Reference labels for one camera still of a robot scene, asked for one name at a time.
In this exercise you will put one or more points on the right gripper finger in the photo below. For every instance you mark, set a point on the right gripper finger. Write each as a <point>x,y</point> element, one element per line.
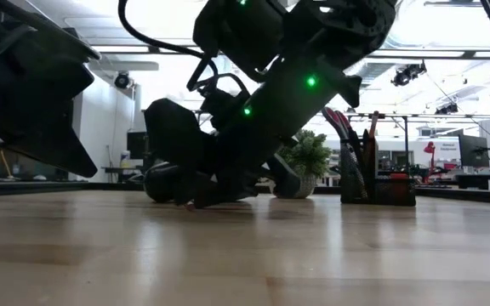
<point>223,195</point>
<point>185,187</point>

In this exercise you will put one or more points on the black desk lamp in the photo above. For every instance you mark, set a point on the black desk lamp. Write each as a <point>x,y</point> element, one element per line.
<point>157,183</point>

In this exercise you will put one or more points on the black background table frame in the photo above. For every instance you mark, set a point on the black background table frame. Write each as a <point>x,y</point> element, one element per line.
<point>398,117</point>

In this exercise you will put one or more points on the white bottle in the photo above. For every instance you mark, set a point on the white bottle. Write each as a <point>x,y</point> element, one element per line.
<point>125,159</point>

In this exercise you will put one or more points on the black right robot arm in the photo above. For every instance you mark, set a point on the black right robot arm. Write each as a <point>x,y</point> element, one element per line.
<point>304,51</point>

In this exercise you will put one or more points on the green potted plant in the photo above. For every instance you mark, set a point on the green potted plant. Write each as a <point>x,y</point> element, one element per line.
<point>313,157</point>

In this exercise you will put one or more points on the black ceiling camera cluster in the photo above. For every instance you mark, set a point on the black ceiling camera cluster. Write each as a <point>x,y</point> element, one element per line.
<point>406,73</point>

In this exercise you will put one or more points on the computer monitor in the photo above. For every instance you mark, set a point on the computer monitor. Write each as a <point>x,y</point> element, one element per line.
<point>474,151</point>

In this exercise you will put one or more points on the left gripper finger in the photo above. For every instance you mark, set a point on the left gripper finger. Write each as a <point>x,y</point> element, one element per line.
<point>58,153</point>

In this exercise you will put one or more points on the black mesh desk organizer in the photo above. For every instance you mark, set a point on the black mesh desk organizer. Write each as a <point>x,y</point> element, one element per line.
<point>394,191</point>

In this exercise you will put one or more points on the overhead light bar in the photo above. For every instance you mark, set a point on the overhead light bar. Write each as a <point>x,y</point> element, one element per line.
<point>419,54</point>

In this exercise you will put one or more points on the red desk lamp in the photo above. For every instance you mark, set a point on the red desk lamp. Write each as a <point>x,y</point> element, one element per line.
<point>430,149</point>

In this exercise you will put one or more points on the black ceiling spotlight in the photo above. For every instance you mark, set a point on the black ceiling spotlight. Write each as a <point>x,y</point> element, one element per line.
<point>121,80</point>

